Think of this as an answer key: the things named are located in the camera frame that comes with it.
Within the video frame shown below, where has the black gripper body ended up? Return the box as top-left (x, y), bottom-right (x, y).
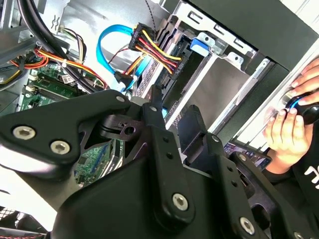
top-left (51, 156), bottom-right (240, 239)

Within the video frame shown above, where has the hard disk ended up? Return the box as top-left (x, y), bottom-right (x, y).
top-left (149, 34), bottom-right (251, 130)

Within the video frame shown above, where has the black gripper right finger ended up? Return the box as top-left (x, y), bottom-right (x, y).
top-left (178, 104), bottom-right (307, 239)

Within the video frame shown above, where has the round black tool blue ring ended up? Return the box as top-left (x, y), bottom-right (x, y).
top-left (280, 91), bottom-right (319, 125)

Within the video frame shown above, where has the disk power wire black plug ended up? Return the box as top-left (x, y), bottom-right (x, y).
top-left (109, 22), bottom-right (185, 81)

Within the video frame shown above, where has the person's right hand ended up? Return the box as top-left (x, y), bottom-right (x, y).
top-left (290, 58), bottom-right (319, 105)

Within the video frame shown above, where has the person's left hand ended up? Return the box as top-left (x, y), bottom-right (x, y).
top-left (263, 109), bottom-right (314, 174)

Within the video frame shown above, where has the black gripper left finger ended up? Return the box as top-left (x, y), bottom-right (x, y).
top-left (0, 84), bottom-right (196, 226)

